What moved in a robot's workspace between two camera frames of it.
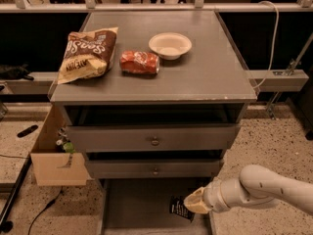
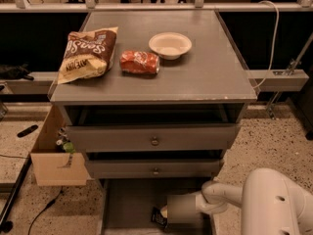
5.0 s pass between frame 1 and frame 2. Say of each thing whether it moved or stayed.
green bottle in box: stayed
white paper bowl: stayed
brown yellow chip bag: stayed
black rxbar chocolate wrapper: moved
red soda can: stayed
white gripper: moved
